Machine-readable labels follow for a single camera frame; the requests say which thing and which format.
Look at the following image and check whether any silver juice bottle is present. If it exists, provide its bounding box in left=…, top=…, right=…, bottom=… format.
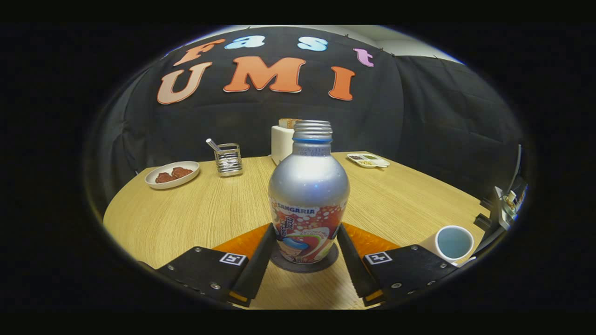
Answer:
left=268, top=120, right=351, bottom=265

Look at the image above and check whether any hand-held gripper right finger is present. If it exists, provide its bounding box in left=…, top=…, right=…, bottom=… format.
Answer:
left=336, top=223, right=459, bottom=307

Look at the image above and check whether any black backdrop cloth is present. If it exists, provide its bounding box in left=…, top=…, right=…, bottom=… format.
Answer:
left=88, top=26, right=524, bottom=196

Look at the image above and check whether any white device with cables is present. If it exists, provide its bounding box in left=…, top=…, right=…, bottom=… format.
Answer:
left=494, top=144, right=529, bottom=231

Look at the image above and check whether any white compartment tray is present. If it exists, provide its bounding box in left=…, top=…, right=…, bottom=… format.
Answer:
left=347, top=153, right=390, bottom=168

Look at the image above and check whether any white plate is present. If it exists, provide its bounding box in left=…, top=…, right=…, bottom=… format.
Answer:
left=145, top=161, right=201, bottom=189

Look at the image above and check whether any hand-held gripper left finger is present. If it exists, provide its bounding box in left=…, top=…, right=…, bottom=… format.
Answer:
left=156, top=223, right=278, bottom=308

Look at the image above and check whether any wooden table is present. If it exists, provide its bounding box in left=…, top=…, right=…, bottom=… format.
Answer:
left=103, top=151, right=492, bottom=310

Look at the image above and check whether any dark brown round coaster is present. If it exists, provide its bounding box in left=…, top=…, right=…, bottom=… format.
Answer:
left=270, top=242, right=339, bottom=273

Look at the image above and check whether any black table clamp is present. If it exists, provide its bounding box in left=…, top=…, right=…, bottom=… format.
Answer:
left=474, top=198, right=495, bottom=231

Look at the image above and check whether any metal wire holder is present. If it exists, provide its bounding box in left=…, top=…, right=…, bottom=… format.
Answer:
left=214, top=143, right=244, bottom=178

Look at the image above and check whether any white cup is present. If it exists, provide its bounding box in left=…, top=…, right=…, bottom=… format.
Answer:
left=419, top=225, right=476, bottom=267

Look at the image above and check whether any white toaster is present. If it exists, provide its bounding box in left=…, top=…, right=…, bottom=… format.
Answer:
left=271, top=126, right=295, bottom=166

